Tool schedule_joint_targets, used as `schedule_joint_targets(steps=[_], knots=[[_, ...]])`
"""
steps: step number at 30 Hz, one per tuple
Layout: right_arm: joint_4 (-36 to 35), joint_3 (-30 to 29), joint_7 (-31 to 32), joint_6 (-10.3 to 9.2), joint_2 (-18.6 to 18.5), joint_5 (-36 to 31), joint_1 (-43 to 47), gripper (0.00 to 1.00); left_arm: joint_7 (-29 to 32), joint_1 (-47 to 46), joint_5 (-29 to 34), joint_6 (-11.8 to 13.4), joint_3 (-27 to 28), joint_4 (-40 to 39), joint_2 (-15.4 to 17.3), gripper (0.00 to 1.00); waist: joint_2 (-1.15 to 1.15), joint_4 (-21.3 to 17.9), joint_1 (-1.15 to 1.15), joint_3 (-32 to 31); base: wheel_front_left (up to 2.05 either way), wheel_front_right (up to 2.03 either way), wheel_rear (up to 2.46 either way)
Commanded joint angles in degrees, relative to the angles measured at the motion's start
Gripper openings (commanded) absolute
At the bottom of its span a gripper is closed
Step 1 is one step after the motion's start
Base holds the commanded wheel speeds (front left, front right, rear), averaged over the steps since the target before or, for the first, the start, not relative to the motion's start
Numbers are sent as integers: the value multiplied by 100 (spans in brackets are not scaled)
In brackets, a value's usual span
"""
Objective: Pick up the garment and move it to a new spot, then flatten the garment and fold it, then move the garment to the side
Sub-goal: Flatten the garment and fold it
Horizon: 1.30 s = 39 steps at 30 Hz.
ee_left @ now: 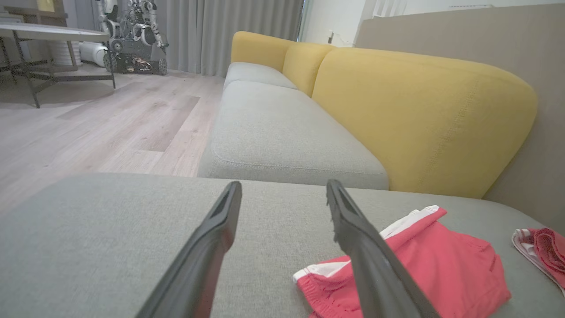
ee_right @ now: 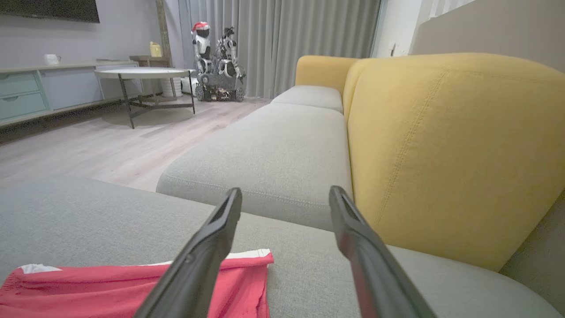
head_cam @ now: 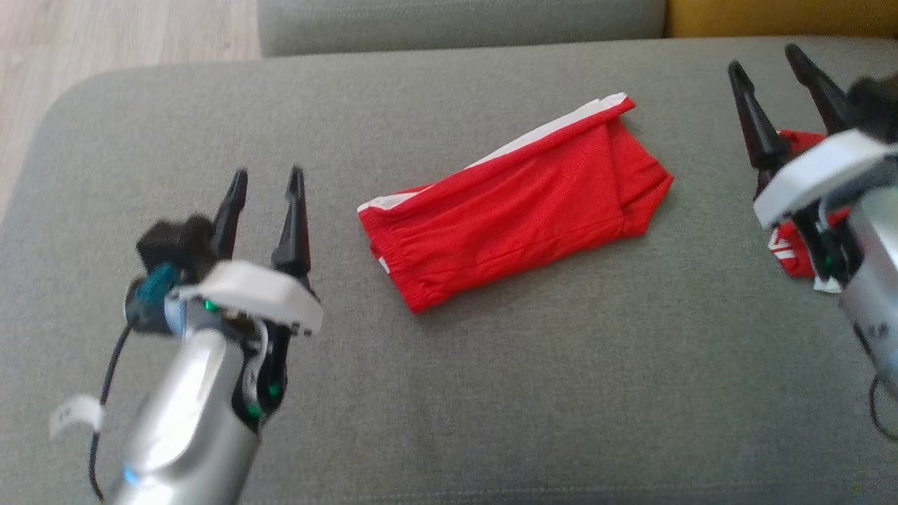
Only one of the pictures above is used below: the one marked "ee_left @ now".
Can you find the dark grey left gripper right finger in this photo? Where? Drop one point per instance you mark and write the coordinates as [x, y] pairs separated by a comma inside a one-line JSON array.
[[375, 274]]

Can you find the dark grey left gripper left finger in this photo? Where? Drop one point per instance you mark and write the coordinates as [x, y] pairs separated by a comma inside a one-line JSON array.
[[198, 265]]

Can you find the red shorts with white stripe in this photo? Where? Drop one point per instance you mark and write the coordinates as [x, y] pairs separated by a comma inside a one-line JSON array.
[[450, 269]]

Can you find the large grey sofa seat cushion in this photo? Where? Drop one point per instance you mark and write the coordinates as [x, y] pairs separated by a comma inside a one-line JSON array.
[[88, 243]]

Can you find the large yellow sofa back cushion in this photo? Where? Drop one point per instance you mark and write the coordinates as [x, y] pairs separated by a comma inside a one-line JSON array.
[[419, 119]]

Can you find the small grey sofa seat cushion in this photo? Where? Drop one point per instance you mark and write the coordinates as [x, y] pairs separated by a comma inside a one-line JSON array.
[[256, 75]]

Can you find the narrow yellow sofa back cushion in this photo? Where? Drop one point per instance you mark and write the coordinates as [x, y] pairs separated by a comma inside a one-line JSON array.
[[304, 66]]

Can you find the small yellow sofa back cushion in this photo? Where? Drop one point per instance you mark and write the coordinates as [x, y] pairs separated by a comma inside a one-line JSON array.
[[258, 48]]

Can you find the grey wheeled background robot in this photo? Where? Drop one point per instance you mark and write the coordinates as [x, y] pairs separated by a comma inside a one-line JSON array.
[[132, 44]]

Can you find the grey curtain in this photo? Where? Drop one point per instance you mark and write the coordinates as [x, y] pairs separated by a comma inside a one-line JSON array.
[[220, 31]]

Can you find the white rounded appliance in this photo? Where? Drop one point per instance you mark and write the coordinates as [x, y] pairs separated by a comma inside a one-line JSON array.
[[92, 53]]

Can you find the white ribbed cylinder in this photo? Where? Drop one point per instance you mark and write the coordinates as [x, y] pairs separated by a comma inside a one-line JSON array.
[[66, 53]]

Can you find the table with black metal legs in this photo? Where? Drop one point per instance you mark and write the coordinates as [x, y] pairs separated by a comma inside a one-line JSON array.
[[53, 33]]

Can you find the yellow framed picture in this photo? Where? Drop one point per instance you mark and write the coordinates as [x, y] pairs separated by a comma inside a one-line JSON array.
[[45, 5]]

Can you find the brown wooden cabinet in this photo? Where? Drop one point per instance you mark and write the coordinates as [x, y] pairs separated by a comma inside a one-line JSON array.
[[22, 15]]

